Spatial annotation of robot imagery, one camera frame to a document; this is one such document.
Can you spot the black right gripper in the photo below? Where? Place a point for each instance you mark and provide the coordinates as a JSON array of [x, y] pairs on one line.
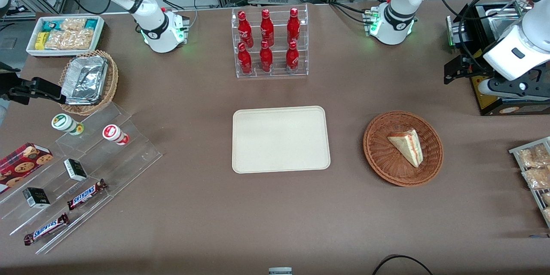
[[13, 93]]

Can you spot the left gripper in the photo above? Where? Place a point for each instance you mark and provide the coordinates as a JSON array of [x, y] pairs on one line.
[[478, 70]]

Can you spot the triangular sandwich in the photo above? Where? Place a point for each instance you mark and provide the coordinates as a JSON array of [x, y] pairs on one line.
[[406, 146]]

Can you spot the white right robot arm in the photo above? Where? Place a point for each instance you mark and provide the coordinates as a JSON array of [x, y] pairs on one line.
[[150, 21]]

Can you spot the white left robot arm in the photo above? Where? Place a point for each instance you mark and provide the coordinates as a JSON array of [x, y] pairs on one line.
[[399, 13]]

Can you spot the aluminium foil tray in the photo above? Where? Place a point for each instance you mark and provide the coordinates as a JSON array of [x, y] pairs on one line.
[[86, 79]]

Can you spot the light tan wicker basket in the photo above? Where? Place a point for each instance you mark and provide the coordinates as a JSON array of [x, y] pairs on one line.
[[110, 90]]

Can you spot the tray of packaged snacks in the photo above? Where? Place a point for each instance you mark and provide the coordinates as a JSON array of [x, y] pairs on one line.
[[515, 150]]

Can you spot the brown round wicker basket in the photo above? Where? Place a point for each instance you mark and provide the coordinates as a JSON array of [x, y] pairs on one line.
[[382, 159]]

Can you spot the beige rectangular tray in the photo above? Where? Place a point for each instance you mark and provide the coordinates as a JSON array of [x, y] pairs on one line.
[[279, 139]]

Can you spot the grey control box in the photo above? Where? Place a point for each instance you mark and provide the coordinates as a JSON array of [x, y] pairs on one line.
[[453, 32]]

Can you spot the white rectangular snack bin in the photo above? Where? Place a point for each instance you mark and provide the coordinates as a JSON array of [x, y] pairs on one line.
[[32, 52]]

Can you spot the green lid yogurt cup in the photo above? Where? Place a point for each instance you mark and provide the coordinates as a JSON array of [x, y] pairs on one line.
[[64, 122]]

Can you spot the yellow snack packet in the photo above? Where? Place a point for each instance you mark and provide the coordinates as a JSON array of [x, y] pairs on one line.
[[40, 41]]

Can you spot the clear cracker bag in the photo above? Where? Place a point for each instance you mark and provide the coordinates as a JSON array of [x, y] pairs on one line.
[[73, 24], [58, 41], [82, 39]]

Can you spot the black food display cabinet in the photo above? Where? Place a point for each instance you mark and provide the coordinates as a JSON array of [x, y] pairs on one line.
[[498, 21]]

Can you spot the teal snack packet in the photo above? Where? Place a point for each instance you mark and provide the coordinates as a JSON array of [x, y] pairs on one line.
[[91, 23], [50, 25]]

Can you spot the red tartan cookie box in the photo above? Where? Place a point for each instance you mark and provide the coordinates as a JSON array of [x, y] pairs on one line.
[[21, 165]]

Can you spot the small black carton box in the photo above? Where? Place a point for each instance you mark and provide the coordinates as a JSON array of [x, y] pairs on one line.
[[36, 197], [75, 169]]

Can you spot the red lid yogurt cup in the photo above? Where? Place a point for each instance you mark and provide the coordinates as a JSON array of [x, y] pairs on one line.
[[112, 133]]

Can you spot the clear snack bag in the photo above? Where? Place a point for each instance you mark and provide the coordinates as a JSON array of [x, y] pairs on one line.
[[546, 198], [537, 178], [547, 215], [535, 157]]

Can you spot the Snickers chocolate bar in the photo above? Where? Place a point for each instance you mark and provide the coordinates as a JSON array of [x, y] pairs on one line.
[[86, 194], [46, 228]]

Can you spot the clear acrylic step shelf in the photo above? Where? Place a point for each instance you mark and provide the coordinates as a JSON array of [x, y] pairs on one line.
[[137, 154]]

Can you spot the red Coca-Cola bottle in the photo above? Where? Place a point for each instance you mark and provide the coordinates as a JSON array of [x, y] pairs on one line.
[[293, 26], [266, 59], [245, 30], [245, 61], [267, 29], [292, 58]]

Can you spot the clear acrylic bottle rack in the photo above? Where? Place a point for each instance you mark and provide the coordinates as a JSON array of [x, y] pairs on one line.
[[278, 74]]

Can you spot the small grey device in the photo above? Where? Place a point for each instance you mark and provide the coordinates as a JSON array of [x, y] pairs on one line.
[[280, 271]]

